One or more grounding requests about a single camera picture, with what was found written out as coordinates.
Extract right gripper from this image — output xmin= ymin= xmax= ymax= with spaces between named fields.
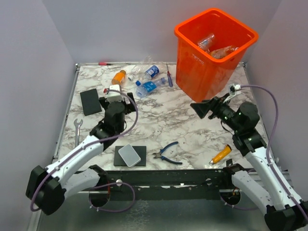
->
xmin=191 ymin=92 xmax=243 ymax=132

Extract small orange juice bottle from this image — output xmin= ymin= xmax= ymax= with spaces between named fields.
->
xmin=111 ymin=70 xmax=126 ymax=86

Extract tall orange label bottle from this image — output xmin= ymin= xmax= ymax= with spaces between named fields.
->
xmin=209 ymin=45 xmax=239 ymax=59

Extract clear plastic cup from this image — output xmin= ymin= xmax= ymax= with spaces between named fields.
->
xmin=197 ymin=33 xmax=215 ymax=51

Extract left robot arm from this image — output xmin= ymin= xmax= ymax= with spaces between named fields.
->
xmin=26 ymin=89 xmax=139 ymax=215

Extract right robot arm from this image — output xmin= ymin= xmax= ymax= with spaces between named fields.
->
xmin=191 ymin=94 xmax=308 ymax=231

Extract orange plastic bin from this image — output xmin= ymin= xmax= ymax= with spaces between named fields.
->
xmin=174 ymin=8 xmax=258 ymax=102

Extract blue label water bottle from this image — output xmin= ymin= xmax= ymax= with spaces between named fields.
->
xmin=136 ymin=77 xmax=167 ymax=98

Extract black foam pad upper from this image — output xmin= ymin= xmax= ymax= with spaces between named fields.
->
xmin=80 ymin=89 xmax=102 ymax=116

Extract clear crushed bottle back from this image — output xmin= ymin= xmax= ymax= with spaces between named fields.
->
xmin=131 ymin=55 xmax=153 ymax=74

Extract blue label bottle top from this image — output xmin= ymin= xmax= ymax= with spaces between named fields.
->
xmin=140 ymin=65 xmax=160 ymax=81

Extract red screwdriver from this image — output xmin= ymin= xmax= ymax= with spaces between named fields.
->
xmin=166 ymin=64 xmax=173 ymax=87

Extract white rounded box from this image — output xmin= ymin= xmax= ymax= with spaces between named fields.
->
xmin=118 ymin=144 xmax=141 ymax=167

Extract red pen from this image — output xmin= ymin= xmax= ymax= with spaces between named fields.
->
xmin=98 ymin=62 xmax=113 ymax=66

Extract silver wrench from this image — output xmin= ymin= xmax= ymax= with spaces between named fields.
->
xmin=74 ymin=119 xmax=83 ymax=147

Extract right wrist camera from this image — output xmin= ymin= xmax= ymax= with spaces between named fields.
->
xmin=224 ymin=83 xmax=242 ymax=102

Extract yellow handle utility knife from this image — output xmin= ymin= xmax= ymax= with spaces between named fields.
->
xmin=209 ymin=144 xmax=232 ymax=165

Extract blue handle pliers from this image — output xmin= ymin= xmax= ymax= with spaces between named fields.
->
xmin=152 ymin=141 xmax=182 ymax=165

